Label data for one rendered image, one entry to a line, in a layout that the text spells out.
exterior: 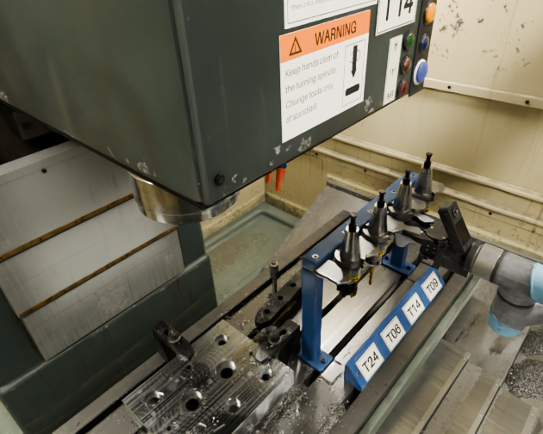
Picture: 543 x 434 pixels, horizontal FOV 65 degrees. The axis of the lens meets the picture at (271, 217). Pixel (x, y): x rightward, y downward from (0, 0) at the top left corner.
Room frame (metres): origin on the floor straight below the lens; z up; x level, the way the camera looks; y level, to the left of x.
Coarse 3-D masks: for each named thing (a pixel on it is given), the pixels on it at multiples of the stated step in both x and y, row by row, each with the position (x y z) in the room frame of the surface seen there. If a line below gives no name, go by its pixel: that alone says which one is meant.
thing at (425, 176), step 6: (426, 168) 0.91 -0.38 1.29; (432, 168) 0.91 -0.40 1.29; (420, 174) 0.91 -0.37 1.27; (426, 174) 0.90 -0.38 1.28; (420, 180) 0.90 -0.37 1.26; (426, 180) 0.90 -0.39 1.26; (414, 186) 0.92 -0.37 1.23; (420, 186) 0.90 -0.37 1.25; (426, 186) 0.90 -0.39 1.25; (420, 192) 0.90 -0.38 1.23; (426, 192) 0.89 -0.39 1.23
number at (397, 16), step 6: (396, 0) 0.56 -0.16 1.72; (402, 0) 0.57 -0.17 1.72; (408, 0) 0.58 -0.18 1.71; (414, 0) 0.59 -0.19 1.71; (396, 6) 0.56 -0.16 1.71; (402, 6) 0.57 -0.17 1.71; (408, 6) 0.58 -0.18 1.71; (414, 6) 0.60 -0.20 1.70; (396, 12) 0.56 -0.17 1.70; (402, 12) 0.57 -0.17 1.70; (408, 12) 0.58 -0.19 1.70; (396, 18) 0.56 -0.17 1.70; (402, 18) 0.57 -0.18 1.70
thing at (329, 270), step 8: (320, 264) 0.66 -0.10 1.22; (328, 264) 0.66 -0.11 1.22; (336, 264) 0.66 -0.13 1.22; (312, 272) 0.64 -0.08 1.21; (320, 272) 0.64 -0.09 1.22; (328, 272) 0.63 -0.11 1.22; (336, 272) 0.63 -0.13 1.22; (344, 272) 0.63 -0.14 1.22; (328, 280) 0.61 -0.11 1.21; (336, 280) 0.61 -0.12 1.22; (344, 280) 0.61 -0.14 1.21
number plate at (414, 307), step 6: (414, 294) 0.81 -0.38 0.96; (414, 300) 0.80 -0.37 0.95; (420, 300) 0.81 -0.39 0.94; (408, 306) 0.78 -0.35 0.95; (414, 306) 0.79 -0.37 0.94; (420, 306) 0.79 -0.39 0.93; (408, 312) 0.76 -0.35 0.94; (414, 312) 0.77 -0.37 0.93; (420, 312) 0.78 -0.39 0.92; (408, 318) 0.75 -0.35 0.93; (414, 318) 0.76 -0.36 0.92
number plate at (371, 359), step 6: (372, 348) 0.65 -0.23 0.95; (366, 354) 0.63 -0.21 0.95; (372, 354) 0.64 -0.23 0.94; (378, 354) 0.64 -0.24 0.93; (360, 360) 0.61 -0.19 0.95; (366, 360) 0.62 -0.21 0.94; (372, 360) 0.63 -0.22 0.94; (378, 360) 0.63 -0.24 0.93; (360, 366) 0.60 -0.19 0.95; (366, 366) 0.61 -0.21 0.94; (372, 366) 0.61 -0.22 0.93; (378, 366) 0.62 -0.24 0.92; (360, 372) 0.59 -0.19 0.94; (366, 372) 0.60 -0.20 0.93; (372, 372) 0.60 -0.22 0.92; (366, 378) 0.59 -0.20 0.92
